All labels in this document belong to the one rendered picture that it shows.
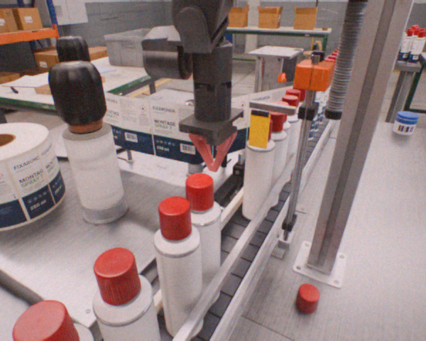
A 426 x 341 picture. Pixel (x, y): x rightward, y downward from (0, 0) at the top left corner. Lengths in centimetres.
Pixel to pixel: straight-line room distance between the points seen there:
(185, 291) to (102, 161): 29
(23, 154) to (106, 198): 17
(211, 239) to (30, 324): 21
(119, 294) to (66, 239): 37
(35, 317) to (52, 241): 39
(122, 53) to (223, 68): 211
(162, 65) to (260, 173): 25
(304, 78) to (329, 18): 757
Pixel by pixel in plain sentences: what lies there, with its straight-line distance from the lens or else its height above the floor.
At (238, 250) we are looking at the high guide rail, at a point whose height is 96.
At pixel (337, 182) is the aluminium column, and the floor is 102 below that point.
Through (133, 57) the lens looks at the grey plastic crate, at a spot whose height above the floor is 87.
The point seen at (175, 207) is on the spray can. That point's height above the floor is 108.
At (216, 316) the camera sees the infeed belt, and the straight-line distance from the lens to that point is 46.
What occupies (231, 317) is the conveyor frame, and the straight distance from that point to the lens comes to 46.
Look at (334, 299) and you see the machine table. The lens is 57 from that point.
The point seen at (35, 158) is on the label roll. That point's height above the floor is 100.
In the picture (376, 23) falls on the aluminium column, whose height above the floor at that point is 124.
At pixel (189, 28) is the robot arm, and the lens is 37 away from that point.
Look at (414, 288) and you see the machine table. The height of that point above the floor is 83.
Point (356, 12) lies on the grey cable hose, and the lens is 55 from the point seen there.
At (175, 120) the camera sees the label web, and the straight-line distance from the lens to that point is 68.
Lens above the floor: 127
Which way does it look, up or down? 31 degrees down
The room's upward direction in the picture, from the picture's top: straight up
